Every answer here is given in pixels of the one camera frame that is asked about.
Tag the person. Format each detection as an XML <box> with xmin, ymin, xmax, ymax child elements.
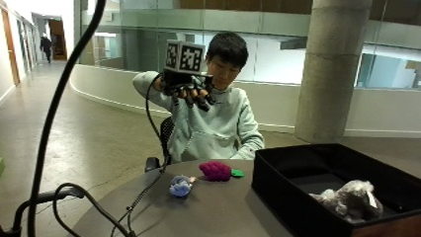
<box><xmin>133</xmin><ymin>32</ymin><xmax>266</xmax><ymax>164</ymax></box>

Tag white marker cube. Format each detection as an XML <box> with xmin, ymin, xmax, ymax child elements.
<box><xmin>163</xmin><ymin>39</ymin><xmax>207</xmax><ymax>75</ymax></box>

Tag black office chair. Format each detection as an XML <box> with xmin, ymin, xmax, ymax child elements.
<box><xmin>144</xmin><ymin>116</ymin><xmax>176</xmax><ymax>174</ymax></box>

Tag purple plush grapes toy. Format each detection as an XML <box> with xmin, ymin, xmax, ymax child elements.
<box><xmin>198</xmin><ymin>160</ymin><xmax>247</xmax><ymax>183</ymax></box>

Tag blue white plush toy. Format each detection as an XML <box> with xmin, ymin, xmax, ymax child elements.
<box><xmin>168</xmin><ymin>175</ymin><xmax>198</xmax><ymax>198</ymax></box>

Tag black fabric storage box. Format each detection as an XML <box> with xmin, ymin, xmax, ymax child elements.
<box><xmin>251</xmin><ymin>142</ymin><xmax>421</xmax><ymax>237</ymax></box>

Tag concrete pillar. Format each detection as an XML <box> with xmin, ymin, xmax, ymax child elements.
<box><xmin>294</xmin><ymin>0</ymin><xmax>374</xmax><ymax>144</ymax></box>

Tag wooden door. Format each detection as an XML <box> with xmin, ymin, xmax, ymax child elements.
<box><xmin>0</xmin><ymin>6</ymin><xmax>23</xmax><ymax>87</ymax></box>

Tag grey white plush toy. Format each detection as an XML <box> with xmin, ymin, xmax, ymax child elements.
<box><xmin>308</xmin><ymin>179</ymin><xmax>386</xmax><ymax>223</ymax></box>

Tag thin black glove cable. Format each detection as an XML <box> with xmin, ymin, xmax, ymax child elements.
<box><xmin>110</xmin><ymin>72</ymin><xmax>174</xmax><ymax>237</ymax></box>

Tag thick black cable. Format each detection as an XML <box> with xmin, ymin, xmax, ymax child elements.
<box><xmin>27</xmin><ymin>0</ymin><xmax>109</xmax><ymax>237</ymax></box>

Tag black looped cable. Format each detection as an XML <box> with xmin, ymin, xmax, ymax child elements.
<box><xmin>53</xmin><ymin>183</ymin><xmax>138</xmax><ymax>237</ymax></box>

